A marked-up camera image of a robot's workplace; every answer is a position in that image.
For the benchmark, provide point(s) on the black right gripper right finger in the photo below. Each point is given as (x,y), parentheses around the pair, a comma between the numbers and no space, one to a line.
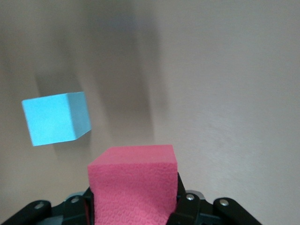
(187,211)

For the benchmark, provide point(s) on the blue foam cube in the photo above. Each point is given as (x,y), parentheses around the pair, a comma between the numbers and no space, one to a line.
(51,119)

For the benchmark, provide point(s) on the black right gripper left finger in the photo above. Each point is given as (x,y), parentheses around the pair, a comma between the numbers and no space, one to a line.
(77,211)

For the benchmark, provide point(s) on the red foam cube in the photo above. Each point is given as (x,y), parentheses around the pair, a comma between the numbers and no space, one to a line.
(133,182)

